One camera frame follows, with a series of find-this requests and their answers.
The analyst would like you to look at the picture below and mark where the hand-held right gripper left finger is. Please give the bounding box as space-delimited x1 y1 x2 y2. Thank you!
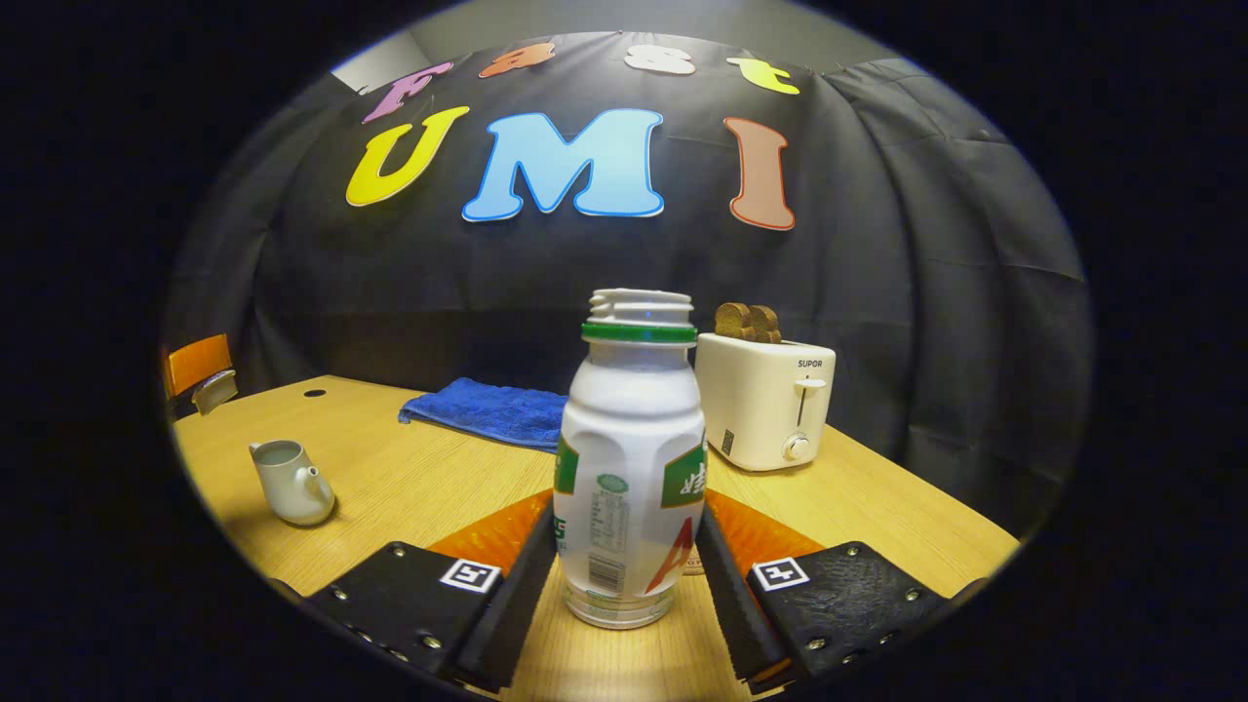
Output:
307 490 559 693

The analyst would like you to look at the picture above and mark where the white plastic water bottle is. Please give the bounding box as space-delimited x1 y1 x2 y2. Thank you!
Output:
553 288 708 630

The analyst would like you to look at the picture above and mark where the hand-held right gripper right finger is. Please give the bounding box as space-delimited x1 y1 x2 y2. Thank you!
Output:
694 490 952 693

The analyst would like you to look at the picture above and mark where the white ceramic teacup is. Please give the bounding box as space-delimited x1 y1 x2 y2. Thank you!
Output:
249 440 337 527

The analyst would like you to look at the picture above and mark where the cream white toaster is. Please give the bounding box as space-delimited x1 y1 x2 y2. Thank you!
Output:
695 332 838 473

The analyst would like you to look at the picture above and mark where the white teacup lid blue print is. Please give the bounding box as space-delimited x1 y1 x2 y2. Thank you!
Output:
192 370 239 417

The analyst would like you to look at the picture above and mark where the blue towel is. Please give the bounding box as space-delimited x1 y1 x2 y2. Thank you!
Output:
398 377 569 452

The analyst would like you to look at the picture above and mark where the black backdrop cloth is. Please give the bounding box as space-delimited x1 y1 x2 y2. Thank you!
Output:
161 31 1093 537

